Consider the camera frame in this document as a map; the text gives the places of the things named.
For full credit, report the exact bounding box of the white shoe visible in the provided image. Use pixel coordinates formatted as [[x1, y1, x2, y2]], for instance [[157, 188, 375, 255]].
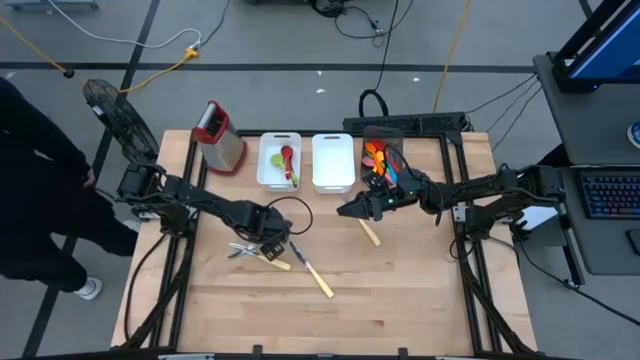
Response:
[[73, 276, 104, 302]]

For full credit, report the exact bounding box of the black floor cable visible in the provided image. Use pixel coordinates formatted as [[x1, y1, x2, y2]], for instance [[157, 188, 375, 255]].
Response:
[[514, 234, 640, 327]]

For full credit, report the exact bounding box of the black desk cable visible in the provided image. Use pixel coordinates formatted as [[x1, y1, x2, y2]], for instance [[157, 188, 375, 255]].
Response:
[[487, 84, 544, 152], [464, 73, 539, 117]]

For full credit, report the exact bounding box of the red silicone spoon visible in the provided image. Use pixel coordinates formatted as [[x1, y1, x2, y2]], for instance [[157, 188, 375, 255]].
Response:
[[279, 144, 297, 182]]

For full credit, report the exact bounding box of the dark keyboard desk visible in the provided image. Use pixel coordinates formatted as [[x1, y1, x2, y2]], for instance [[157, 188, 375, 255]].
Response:
[[552, 166, 640, 277]]

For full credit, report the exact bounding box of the computer monitor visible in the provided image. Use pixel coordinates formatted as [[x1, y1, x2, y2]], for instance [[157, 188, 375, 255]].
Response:
[[567, 0, 640, 85]]

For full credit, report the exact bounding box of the black left arm base cable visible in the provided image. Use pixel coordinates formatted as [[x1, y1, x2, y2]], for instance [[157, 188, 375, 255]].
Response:
[[123, 232, 169, 342]]

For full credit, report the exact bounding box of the black hanging cable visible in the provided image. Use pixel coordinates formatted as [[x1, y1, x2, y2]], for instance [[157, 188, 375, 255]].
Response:
[[312, 0, 416, 92]]

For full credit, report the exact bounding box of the black coiled cable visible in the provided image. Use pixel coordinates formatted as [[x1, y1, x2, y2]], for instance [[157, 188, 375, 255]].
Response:
[[357, 88, 390, 119]]

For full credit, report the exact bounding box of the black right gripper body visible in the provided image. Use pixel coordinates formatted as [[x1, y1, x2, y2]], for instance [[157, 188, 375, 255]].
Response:
[[368, 173, 427, 222]]

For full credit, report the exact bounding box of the yellow hanging cable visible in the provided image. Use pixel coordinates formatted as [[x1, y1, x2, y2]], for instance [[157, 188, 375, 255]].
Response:
[[432, 0, 474, 114]]

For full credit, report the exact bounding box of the red silicone spatula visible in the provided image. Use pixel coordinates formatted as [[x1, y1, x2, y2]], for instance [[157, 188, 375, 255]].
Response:
[[384, 147, 402, 174]]

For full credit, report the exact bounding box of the white plastic bin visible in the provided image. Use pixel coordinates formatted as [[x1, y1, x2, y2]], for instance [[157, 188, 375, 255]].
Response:
[[311, 133, 357, 195], [256, 131, 303, 193]]

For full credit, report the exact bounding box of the black keyboard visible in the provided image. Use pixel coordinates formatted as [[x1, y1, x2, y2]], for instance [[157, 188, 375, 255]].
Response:
[[579, 169, 640, 220]]

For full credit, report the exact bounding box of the steel box grater red trim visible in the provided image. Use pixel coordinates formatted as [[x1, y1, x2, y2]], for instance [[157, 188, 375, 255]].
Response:
[[191, 99, 248, 177]]

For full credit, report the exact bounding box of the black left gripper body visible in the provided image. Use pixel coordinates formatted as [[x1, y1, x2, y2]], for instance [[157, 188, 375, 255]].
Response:
[[234, 201, 294, 263]]

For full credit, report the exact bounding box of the yellow extension cable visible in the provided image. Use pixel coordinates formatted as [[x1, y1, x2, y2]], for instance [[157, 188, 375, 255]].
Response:
[[0, 14, 201, 95]]

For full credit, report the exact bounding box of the grey metal floor rail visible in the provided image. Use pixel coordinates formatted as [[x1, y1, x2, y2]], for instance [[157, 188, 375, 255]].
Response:
[[4, 0, 100, 12]]

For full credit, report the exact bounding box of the black floor fan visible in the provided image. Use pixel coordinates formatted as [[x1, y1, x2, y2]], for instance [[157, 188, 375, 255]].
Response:
[[82, 78, 160, 175]]

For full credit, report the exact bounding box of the black power strip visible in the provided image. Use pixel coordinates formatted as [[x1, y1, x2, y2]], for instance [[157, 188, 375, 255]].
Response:
[[342, 111, 469, 135]]

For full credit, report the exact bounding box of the grey desk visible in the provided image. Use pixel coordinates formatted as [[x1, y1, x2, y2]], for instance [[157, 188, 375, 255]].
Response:
[[532, 52, 640, 167]]

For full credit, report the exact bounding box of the person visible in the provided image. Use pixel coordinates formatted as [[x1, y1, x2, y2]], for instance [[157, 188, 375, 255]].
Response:
[[0, 74, 142, 301]]

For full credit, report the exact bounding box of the white floor cable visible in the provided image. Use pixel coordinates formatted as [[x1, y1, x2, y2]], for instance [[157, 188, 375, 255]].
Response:
[[47, 0, 203, 51]]

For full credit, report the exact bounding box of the green silicone spoon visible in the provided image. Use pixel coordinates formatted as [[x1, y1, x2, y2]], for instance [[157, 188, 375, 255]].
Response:
[[269, 152, 301, 189]]

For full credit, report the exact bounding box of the grey plastic bin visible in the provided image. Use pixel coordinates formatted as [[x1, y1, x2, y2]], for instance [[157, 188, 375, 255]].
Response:
[[359, 125, 405, 190]]

